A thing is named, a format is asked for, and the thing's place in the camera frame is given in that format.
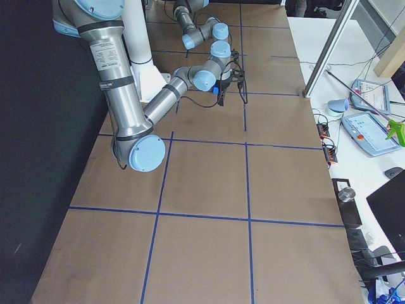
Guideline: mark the orange black connector block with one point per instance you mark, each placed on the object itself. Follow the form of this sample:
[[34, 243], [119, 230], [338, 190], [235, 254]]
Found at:
[[323, 130]]

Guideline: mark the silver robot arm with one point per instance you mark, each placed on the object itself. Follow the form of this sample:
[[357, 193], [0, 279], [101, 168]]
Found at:
[[137, 94], [193, 35]]

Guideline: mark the far teach pendant tablet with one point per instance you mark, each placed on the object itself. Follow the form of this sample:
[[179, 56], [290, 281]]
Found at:
[[376, 94]]

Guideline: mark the small metal cup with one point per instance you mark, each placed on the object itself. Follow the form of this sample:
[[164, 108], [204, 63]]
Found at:
[[346, 194]]

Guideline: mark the black computer mouse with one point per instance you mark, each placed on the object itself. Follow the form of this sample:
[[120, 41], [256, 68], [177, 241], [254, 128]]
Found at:
[[392, 172]]

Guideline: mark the green handled reacher grabber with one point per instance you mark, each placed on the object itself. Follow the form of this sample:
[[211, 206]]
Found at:
[[396, 128]]

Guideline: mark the near teach pendant tablet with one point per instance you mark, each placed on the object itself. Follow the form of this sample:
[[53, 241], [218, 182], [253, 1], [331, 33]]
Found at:
[[370, 134]]

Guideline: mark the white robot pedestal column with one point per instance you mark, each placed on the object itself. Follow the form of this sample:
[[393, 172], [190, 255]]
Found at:
[[148, 79]]

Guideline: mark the teach pendant tablet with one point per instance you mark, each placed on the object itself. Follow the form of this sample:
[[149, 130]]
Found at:
[[370, 134], [376, 94]]

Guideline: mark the black box under cup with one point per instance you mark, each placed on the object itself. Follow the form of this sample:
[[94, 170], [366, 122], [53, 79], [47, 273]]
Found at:
[[348, 210]]

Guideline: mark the aluminium frame post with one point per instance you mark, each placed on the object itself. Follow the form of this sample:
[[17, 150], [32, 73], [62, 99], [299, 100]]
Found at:
[[333, 39]]

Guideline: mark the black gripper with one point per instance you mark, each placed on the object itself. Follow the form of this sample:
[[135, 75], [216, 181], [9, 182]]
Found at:
[[223, 85]]

